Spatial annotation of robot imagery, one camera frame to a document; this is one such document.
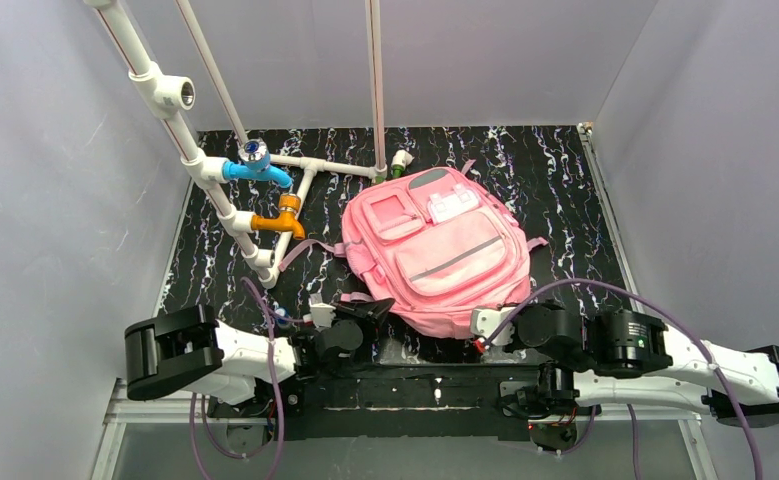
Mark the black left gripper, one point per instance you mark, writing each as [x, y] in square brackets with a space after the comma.
[352, 312]

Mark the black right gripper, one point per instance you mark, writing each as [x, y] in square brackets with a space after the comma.
[507, 328]

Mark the pink student backpack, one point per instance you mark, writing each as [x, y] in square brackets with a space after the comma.
[440, 245]

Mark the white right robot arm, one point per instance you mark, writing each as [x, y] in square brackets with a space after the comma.
[626, 357]

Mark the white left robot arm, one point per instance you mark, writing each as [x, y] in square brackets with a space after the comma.
[190, 350]

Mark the small blue capped bottle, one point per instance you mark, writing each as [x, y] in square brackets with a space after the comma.
[282, 318]

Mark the orange plastic tap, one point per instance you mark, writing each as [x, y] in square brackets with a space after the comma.
[286, 221]

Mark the blue plastic tap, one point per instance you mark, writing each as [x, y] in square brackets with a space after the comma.
[255, 164]

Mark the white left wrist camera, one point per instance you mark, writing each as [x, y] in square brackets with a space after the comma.
[321, 314]

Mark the black front mounting rail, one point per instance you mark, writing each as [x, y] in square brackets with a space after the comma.
[513, 402]

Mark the white PVC pipe frame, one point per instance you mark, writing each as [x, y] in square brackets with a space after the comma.
[213, 71]

